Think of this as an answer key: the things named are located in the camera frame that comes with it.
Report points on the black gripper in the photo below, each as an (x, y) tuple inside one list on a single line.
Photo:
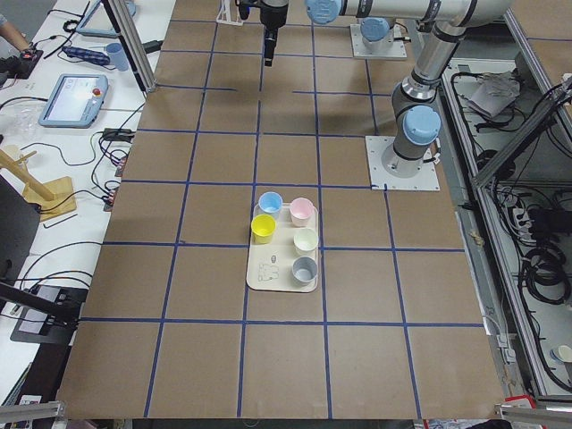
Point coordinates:
[(273, 17)]

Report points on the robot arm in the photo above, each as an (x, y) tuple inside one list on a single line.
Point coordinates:
[(418, 125), (378, 37)]

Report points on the blue cup on tray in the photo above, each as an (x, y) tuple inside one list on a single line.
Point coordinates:
[(270, 203)]

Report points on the pink cup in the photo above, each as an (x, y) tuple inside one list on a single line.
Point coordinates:
[(301, 210)]

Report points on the yellow cup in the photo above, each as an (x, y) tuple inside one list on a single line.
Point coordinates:
[(263, 227)]

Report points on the cream white cup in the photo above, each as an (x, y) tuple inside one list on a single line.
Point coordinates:
[(305, 241)]

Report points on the grey cup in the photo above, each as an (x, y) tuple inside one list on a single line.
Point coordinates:
[(304, 270)]

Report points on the black power adapter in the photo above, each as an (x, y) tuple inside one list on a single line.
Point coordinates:
[(152, 46)]

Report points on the blue tumbler on desk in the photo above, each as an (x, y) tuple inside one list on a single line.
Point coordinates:
[(118, 58)]

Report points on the far teach pendant tablet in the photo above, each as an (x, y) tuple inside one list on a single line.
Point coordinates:
[(96, 23)]

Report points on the teach pendant tablet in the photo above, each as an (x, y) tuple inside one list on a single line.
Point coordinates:
[(96, 23), (75, 101)]

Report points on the blue plaid umbrella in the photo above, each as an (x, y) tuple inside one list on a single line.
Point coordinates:
[(87, 55)]

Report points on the near teach pendant tablet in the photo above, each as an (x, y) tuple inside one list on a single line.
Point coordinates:
[(75, 101)]

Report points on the cream plastic tray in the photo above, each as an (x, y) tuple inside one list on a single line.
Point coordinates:
[(269, 265)]

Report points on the wooden stand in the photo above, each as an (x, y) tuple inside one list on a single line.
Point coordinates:
[(54, 198)]

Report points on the white wire cup rack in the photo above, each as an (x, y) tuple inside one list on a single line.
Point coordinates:
[(229, 13)]

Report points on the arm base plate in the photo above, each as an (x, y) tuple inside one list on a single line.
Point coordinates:
[(387, 171), (358, 50)]

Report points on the aluminium frame post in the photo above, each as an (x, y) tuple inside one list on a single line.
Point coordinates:
[(126, 31)]

